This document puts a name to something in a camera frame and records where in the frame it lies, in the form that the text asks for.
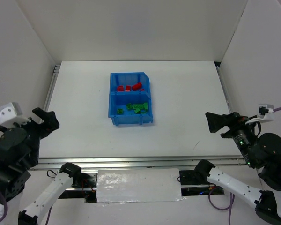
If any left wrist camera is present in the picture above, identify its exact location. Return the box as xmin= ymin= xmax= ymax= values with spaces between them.
xmin=0 ymin=102 xmax=31 ymax=128

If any green sloped 2x2 brick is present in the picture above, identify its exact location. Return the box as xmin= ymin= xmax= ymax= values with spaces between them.
xmin=126 ymin=104 xmax=133 ymax=110

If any blue far bin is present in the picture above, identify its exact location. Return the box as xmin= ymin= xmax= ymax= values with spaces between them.
xmin=110 ymin=72 xmax=150 ymax=94

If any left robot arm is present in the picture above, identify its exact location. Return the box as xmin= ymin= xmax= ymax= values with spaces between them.
xmin=0 ymin=103 xmax=82 ymax=225

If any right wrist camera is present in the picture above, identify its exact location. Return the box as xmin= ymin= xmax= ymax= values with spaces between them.
xmin=245 ymin=104 xmax=274 ymax=124

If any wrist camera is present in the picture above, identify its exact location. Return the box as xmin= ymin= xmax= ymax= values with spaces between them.
xmin=0 ymin=102 xmax=31 ymax=128
xmin=245 ymin=104 xmax=274 ymax=124

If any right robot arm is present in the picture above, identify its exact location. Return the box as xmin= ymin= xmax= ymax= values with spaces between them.
xmin=194 ymin=112 xmax=281 ymax=225

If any green 2x2 stack brick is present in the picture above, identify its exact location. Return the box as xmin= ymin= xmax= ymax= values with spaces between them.
xmin=117 ymin=108 xmax=123 ymax=114

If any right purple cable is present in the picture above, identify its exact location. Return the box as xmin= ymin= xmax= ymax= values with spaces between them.
xmin=208 ymin=104 xmax=281 ymax=225

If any blue bin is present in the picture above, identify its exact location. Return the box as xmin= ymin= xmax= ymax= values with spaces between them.
xmin=110 ymin=72 xmax=150 ymax=94
xmin=108 ymin=91 xmax=153 ymax=126

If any blue near bin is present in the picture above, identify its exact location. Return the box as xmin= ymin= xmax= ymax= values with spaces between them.
xmin=108 ymin=91 xmax=153 ymax=126

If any green 2x4 plate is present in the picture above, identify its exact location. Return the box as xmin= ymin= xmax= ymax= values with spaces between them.
xmin=133 ymin=104 xmax=144 ymax=109

